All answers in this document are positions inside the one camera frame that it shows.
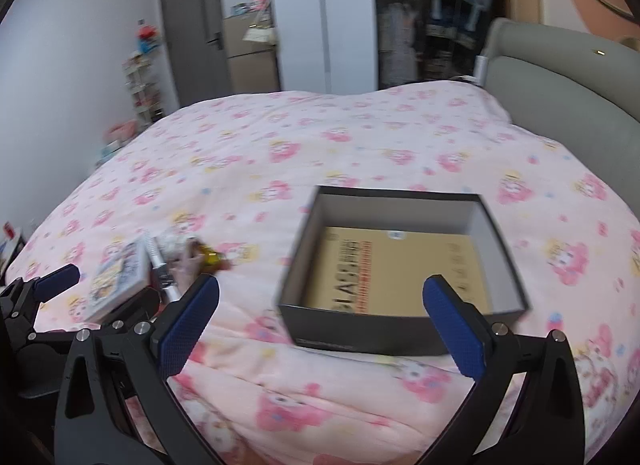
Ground gold foil wrapped item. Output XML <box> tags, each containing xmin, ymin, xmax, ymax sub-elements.
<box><xmin>187</xmin><ymin>240</ymin><xmax>228</xmax><ymax>274</ymax></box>

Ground grey padded headboard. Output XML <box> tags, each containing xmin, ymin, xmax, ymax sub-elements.
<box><xmin>481</xmin><ymin>17</ymin><xmax>640</xmax><ymax>158</ymax></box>

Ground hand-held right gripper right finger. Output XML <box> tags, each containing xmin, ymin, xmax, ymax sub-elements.
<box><xmin>415</xmin><ymin>274</ymin><xmax>586</xmax><ymax>465</ymax></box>

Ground pink toy box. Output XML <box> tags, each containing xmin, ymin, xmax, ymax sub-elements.
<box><xmin>101</xmin><ymin>119</ymin><xmax>139</xmax><ymax>154</ymax></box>

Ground cartoon print white packet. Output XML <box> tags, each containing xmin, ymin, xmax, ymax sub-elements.
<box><xmin>81</xmin><ymin>240</ymin><xmax>152</xmax><ymax>324</ymax></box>

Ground beige cabinet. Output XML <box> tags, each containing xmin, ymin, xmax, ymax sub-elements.
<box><xmin>222</xmin><ymin>15</ymin><xmax>281</xmax><ymax>94</ymax></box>

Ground open dark wardrobe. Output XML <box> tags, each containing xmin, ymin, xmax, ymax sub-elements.
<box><xmin>372</xmin><ymin>0</ymin><xmax>503</xmax><ymax>90</ymax></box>

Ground pink printed blanket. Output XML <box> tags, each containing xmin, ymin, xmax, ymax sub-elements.
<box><xmin>5</xmin><ymin>87</ymin><xmax>640</xmax><ymax>465</ymax></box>

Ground black cardboard box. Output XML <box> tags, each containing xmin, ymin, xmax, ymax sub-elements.
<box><xmin>276</xmin><ymin>185</ymin><xmax>532</xmax><ymax>357</ymax></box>

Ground clear plastic wrapped item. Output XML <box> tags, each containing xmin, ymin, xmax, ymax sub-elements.
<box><xmin>159</xmin><ymin>231</ymin><xmax>197</xmax><ymax>266</ymax></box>

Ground silver metal tool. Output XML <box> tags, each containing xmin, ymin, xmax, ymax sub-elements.
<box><xmin>141</xmin><ymin>230</ymin><xmax>182</xmax><ymax>304</ymax></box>

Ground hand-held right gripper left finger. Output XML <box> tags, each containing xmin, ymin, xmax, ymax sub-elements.
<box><xmin>54</xmin><ymin>272</ymin><xmax>236</xmax><ymax>465</ymax></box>

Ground white shelf rack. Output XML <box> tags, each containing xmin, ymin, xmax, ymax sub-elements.
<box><xmin>122</xmin><ymin>51</ymin><xmax>167</xmax><ymax>128</ymax></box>

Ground grey door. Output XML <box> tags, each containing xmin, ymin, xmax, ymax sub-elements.
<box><xmin>158</xmin><ymin>0</ymin><xmax>224</xmax><ymax>114</ymax></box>

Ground white wardrobe door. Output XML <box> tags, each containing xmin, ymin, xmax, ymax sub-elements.
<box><xmin>266</xmin><ymin>0</ymin><xmax>382</xmax><ymax>94</ymax></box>

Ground white paper bag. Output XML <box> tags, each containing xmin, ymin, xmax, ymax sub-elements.
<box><xmin>242</xmin><ymin>25</ymin><xmax>279</xmax><ymax>46</ymax></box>

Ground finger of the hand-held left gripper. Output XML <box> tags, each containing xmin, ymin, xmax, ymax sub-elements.
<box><xmin>0</xmin><ymin>264</ymin><xmax>82</xmax><ymax>342</ymax></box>
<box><xmin>30</xmin><ymin>286</ymin><xmax>164</xmax><ymax>346</ymax></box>

